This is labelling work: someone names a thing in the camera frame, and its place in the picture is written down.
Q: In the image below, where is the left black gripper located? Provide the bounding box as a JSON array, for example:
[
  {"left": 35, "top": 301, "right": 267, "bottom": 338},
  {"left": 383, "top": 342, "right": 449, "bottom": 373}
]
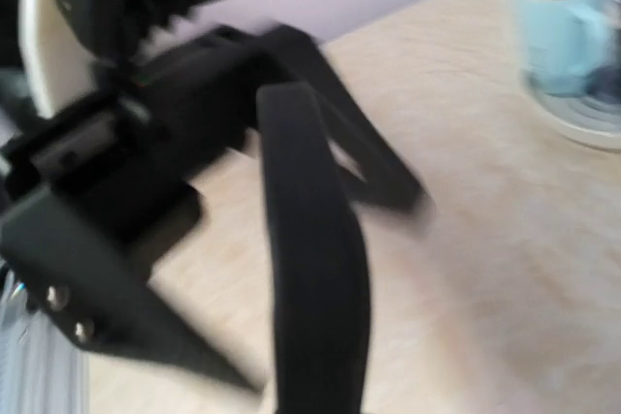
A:
[{"left": 1, "top": 25, "right": 291, "bottom": 259}]

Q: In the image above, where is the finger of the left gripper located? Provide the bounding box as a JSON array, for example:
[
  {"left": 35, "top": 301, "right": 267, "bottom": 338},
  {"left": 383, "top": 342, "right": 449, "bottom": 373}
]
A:
[
  {"left": 1, "top": 190, "right": 262, "bottom": 393},
  {"left": 261, "top": 25, "right": 429, "bottom": 221}
]

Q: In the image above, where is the grey patterned saucer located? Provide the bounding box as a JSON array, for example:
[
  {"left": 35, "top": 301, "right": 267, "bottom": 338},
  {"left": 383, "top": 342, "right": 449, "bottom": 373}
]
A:
[{"left": 522, "top": 67, "right": 620, "bottom": 152}]

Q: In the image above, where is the light blue mug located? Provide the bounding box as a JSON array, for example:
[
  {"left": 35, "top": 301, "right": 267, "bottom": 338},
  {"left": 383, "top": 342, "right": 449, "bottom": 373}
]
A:
[{"left": 512, "top": 0, "right": 614, "bottom": 97}]

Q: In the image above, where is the front aluminium rail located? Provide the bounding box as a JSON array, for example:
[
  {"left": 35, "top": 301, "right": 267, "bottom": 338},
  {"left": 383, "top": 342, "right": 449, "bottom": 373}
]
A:
[{"left": 1, "top": 263, "right": 89, "bottom": 414}]

